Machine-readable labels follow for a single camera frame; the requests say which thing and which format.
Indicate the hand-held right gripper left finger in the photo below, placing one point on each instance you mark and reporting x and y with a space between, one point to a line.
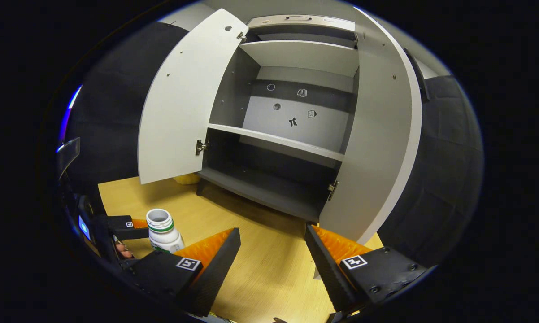
215 269

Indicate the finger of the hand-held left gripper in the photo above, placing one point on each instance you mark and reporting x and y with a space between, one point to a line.
121 228

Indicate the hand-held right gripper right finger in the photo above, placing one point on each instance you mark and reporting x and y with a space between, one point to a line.
328 269

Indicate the white plastic bottle green label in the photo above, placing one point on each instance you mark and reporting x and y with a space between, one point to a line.
164 237

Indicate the white cabinet door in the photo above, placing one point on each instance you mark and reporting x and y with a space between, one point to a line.
377 134
180 112

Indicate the metal door hinge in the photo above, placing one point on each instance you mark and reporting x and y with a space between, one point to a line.
200 147
332 189
241 37

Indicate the white cabinet shelf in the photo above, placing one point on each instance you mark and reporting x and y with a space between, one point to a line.
305 56
278 141

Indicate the grey and white cabinet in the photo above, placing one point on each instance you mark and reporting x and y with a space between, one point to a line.
233 89

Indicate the beige cabinet drawer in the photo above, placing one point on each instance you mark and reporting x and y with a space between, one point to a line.
274 22

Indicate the yellow round object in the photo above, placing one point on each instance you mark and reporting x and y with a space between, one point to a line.
186 179

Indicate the black backdrop cloth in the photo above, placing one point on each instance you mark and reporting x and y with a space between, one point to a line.
444 179
112 112

